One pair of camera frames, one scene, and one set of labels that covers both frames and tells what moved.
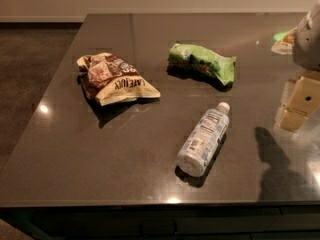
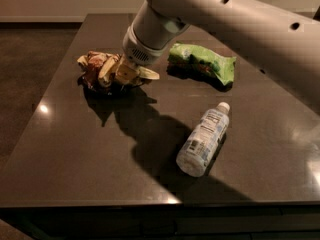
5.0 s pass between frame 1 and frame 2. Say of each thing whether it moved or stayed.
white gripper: moved
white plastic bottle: stayed
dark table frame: stayed
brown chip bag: moved
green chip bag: stayed
